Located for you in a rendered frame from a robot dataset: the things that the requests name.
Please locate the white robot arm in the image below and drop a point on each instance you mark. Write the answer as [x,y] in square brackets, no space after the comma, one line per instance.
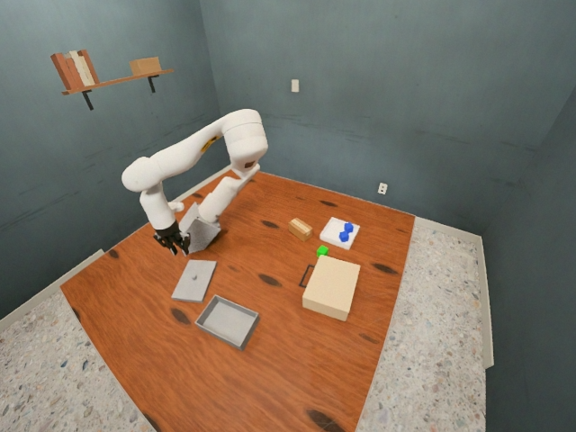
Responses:
[246,142]

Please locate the green block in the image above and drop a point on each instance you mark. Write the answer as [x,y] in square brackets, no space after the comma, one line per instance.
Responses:
[322,251]

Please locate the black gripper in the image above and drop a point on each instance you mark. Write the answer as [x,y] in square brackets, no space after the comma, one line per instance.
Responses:
[177,237]

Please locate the grey square sheet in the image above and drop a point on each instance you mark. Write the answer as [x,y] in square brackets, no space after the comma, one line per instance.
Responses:
[195,281]

